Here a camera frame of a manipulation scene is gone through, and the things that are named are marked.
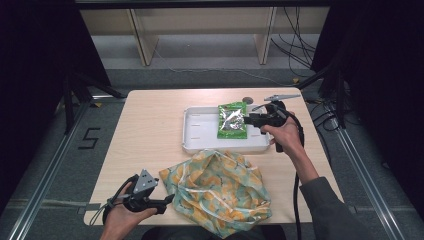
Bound black curtain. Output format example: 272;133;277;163
310;0;424;214
0;0;112;209

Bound person's left hand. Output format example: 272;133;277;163
101;181;158;235

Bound white plastic tray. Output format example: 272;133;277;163
181;104;272;155

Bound green silver snack packet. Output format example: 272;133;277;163
216;101;249;141

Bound green yellow patterned fabric bag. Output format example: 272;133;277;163
158;148;273;240

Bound bundle of black floor cables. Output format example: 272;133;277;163
269;6;317;80

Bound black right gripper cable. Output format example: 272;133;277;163
274;110;306;240

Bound black metal stand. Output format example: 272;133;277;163
62;70;124;135
295;62;348;130

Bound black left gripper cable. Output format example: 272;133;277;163
88;173;140;227

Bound aluminium floor rail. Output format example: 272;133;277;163
332;125;407;240
7;95;128;240

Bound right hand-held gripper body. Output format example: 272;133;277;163
251;93;302;135

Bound person's right hand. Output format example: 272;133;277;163
260;111;307;158

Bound black cables beside rail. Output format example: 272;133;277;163
305;95;343;163

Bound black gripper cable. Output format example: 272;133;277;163
274;110;306;240
88;173;140;227

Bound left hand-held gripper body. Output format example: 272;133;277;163
123;168;160;214

